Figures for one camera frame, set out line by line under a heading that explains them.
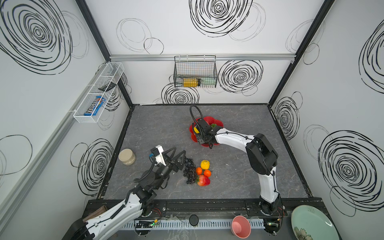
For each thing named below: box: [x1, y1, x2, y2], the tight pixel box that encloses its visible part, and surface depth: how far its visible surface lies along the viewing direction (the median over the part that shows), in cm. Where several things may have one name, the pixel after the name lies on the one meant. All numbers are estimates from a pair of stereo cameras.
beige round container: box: [118, 148, 136, 166], surface depth 88 cm
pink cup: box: [231, 215, 252, 239], surface depth 70 cm
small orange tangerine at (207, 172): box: [203, 169, 212, 177], surface depth 84 cm
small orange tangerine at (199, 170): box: [196, 167, 203, 175], surface depth 85 cm
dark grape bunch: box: [183, 156, 197, 184], surface depth 84 cm
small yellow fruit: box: [200, 159, 211, 170], surface depth 86 cm
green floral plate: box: [291, 205, 343, 240], surface depth 70 cm
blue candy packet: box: [83, 96, 106, 116], surface depth 72 cm
